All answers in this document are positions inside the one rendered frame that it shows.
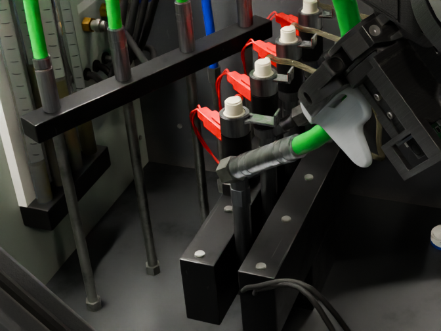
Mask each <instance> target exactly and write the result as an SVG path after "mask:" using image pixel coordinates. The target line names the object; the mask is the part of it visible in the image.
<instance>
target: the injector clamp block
mask: <svg viewBox="0 0 441 331"><path fill-rule="evenodd" d="M356 168H357V165H356V164H355V163H354V162H353V161H352V160H351V159H350V158H349V157H348V156H347V155H346V154H345V153H344V152H343V150H342V149H341V148H340V147H339V146H338V145H337V143H336V142H335V141H334V140H333V139H331V140H329V141H328V142H326V143H325V144H324V145H322V146H321V147H320V148H317V149H315V150H313V151H311V152H308V153H307V154H306V156H305V157H304V158H301V159H300V162H299V165H298V166H297V168H296V170H295V171H294V173H293V175H292V176H291V178H290V180H289V182H288V184H287V186H285V165H279V166H277V179H278V201H277V203H276V205H275V206H274V209H273V210H272V212H271V214H270V215H269V217H268V219H267V220H266V223H265V224H264V226H263V209H262V198H261V176H260V175H259V176H257V177H255V178H253V180H252V181H251V183H250V185H249V186H250V194H251V203H250V204H251V224H252V234H253V245H252V247H251V249H250V251H249V253H248V254H247V256H246V258H245V259H244V261H243V263H242V265H241V267H240V269H239V270H238V268H237V259H236V244H235V236H234V220H233V211H232V201H231V196H225V195H223V194H222V196H221V197H220V198H219V200H218V202H217V203H216V204H215V206H214V208H213V209H212V210H211V212H210V214H209V215H208V216H207V218H206V220H205V221H204V222H203V224H202V226H201V227H200V228H199V230H198V232H197V233H196V235H195V236H194V237H193V239H192V241H191V242H190V243H189V245H188V247H187V248H186V250H185V251H184V253H183V254H182V256H181V257H180V259H179V261H180V271H181V277H182V286H183V291H184V300H185V306H186V316H187V318H189V319H194V320H198V321H202V322H207V323H211V324H216V325H221V322H222V321H223V319H224V317H225V315H226V314H227V312H228V310H229V308H230V306H231V304H232V302H233V301H234V299H235V297H236V295H240V303H241V318H242V326H243V331H282V328H283V327H284V324H285V322H286V320H287V317H288V315H289V313H290V311H291V308H292V307H298V308H302V309H308V310H311V311H313V310H314V306H313V305H312V304H311V302H310V301H309V300H308V298H307V297H306V296H304V295H303V294H302V293H300V291H298V290H296V289H294V288H290V287H281V288H275V289H271V290H267V291H263V292H258V294H257V295H256V296H253V294H252V292H253V290H248V291H246V292H245V293H241V292H240V291H241V289H242V288H243V287H244V286H246V285H249V284H258V283H262V282H266V281H269V280H275V279H281V278H290V279H295V280H301V281H303V282H305V283H307V284H309V285H311V286H313V287H314V288H315V289H317V291H319V293H321V291H322V289H323V287H324V284H325V283H326V280H327V277H328V275H329V272H330V270H331V268H332V266H333V263H334V261H335V258H336V211H337V209H338V207H339V205H340V203H341V200H342V199H343V196H344V195H345V192H346V190H347V188H348V185H349V183H350V181H351V179H352V176H353V175H354V172H355V171H356ZM238 279H239V283H238Z"/></svg>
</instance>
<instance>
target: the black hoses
mask: <svg viewBox="0 0 441 331"><path fill-rule="evenodd" d="M138 3H139V0H132V1H131V8H130V13H129V19H128V24H127V30H126V29H125V35H126V37H127V44H128V53H129V61H130V65H131V64H132V62H133V60H136V59H139V61H140V63H141V64H142V63H145V62H147V61H148V60H147V58H146V57H145V56H144V54H143V53H142V52H143V50H144V51H148V52H150V57H151V59H154V58H156V57H158V55H157V51H156V49H155V48H154V47H153V46H151V45H148V44H146V42H147V40H148V36H149V34H150V30H151V28H152V24H153V21H154V16H155V13H156V9H157V7H158V3H159V0H152V1H151V3H150V8H149V11H148V15H147V19H146V23H145V25H144V29H143V32H142V35H141V31H142V27H143V23H144V18H145V15H146V9H147V6H148V0H141V3H140V8H139V12H138V18H137V21H136V17H137V10H138ZM127 5H128V0H120V11H121V21H122V25H124V26H125V23H126V16H127ZM135 21H136V26H135ZM134 28H135V31H134ZM133 32H134V34H133ZM140 35H141V38H140ZM139 40H140V41H139ZM101 60H102V63H103V64H101V63H100V61H99V60H94V62H93V71H94V72H91V69H90V68H85V69H84V71H83V76H84V80H86V81H89V80H90V79H93V80H94V81H96V82H97V83H98V82H101V81H103V79H102V78H101V77H100V76H99V75H98V74H96V73H95V72H98V71H99V70H101V71H103V72H104V73H105V74H106V75H107V76H108V78H109V77H112V76H114V67H113V62H112V56H110V55H109V53H108V52H103V53H102V58H101ZM108 62H110V63H111V66H110V69H109V67H107V66H106V65H104V64H107V63H108Z"/></svg>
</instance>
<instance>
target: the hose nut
mask: <svg viewBox="0 0 441 331"><path fill-rule="evenodd" d="M233 157H235V156H229V157H227V158H224V159H221V160H220V162H219V164H218V167H217V169H216V172H217V175H218V176H219V178H220V180H221V182H222V183H233V184H234V183H237V182H240V181H243V180H244V179H245V178H242V179H237V178H235V177H234V176H233V175H232V174H231V172H230V170H229V163H230V161H231V159H232V158H233Z"/></svg>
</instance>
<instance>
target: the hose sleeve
mask: <svg viewBox="0 0 441 331"><path fill-rule="evenodd" d="M298 135H299V134H294V135H291V136H289V137H284V138H282V139H279V140H277V141H274V142H273V143H270V144H268V145H265V146H262V147H260V148H257V149H254V150H250V151H247V152H244V153H243V154H240V155H239V156H236V157H233V158H232V159H231V161H230V163H229V170H230V172H231V174H232V175H233V176H234V177H235V178H237V179H242V178H244V177H250V176H252V175H256V174H258V173H260V172H262V171H265V170H267V169H271V168H273V167H277V166H280V165H285V164H288V163H291V162H294V161H296V160H298V159H301V158H304V157H305V156H306V154H304V155H298V154H296V153H295V152H294V150H293V148H292V140H293V139H294V138H295V137H296V136H298Z"/></svg>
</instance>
